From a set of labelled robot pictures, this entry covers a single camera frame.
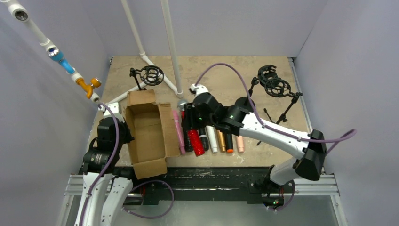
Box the white microphone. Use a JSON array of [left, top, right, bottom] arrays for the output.
[[206, 126, 218, 153]]

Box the plain black microphone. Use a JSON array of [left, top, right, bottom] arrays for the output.
[[198, 128, 209, 151]]

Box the black glitter microphone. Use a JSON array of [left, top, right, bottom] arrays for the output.
[[177, 98, 193, 152]]

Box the cardboard box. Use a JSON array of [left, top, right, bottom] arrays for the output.
[[125, 90, 180, 179]]

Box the gold microphone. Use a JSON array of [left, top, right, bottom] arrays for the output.
[[216, 130, 226, 152]]

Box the red glitter microphone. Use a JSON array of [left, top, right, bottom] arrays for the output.
[[180, 110, 205, 157]]

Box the black orange-tipped microphone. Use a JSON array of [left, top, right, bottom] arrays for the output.
[[224, 134, 234, 153]]

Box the peach pink microphone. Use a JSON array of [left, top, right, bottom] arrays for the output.
[[236, 136, 245, 153]]

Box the tripod mic stand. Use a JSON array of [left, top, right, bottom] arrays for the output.
[[129, 65, 165, 91], [260, 78, 303, 124]]

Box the round base mic stand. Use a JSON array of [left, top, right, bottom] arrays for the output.
[[234, 65, 278, 112]]

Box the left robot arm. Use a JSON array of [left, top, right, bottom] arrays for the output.
[[74, 117, 134, 226]]

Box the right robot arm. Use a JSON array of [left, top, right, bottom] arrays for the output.
[[179, 92, 327, 187]]

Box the overhead pipe with fittings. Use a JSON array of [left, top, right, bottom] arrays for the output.
[[1, 0, 101, 103]]

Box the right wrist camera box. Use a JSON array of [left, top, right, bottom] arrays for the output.
[[189, 84, 209, 97]]

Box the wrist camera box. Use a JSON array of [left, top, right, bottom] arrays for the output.
[[189, 84, 209, 97], [98, 102, 123, 121]]

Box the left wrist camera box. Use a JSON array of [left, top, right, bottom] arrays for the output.
[[98, 102, 123, 121]]

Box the white PVC pipe frame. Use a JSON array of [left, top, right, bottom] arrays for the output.
[[108, 0, 184, 104]]

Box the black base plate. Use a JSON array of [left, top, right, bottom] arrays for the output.
[[78, 166, 295, 207]]

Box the aluminium rail frame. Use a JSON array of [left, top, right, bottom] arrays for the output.
[[56, 56, 348, 226]]

